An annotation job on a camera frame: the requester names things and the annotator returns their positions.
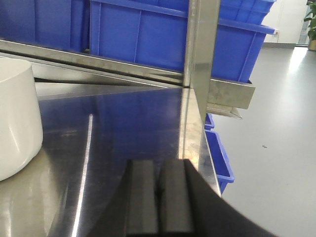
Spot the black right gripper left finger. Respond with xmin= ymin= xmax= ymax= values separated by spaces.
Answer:
xmin=95 ymin=160 xmax=158 ymax=237

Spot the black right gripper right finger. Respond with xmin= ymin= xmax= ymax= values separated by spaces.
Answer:
xmin=159 ymin=159 xmax=273 ymax=237

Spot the white plastic bin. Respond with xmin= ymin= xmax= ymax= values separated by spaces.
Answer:
xmin=0 ymin=58 xmax=43 ymax=180

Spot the blue bin lower right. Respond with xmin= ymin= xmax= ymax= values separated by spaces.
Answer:
xmin=204 ymin=113 xmax=235 ymax=194

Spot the blue crate right upper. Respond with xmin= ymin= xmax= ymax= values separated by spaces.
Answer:
xmin=90 ymin=0 xmax=274 ymax=82

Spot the blue crate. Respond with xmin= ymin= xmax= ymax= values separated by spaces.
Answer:
xmin=0 ymin=0 xmax=90 ymax=51
xmin=90 ymin=0 xmax=274 ymax=82

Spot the blue crate left upper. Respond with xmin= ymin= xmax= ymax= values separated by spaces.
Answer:
xmin=0 ymin=0 xmax=90 ymax=51

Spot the potted green plant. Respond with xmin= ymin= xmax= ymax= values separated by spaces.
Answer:
xmin=304 ymin=0 xmax=316 ymax=51

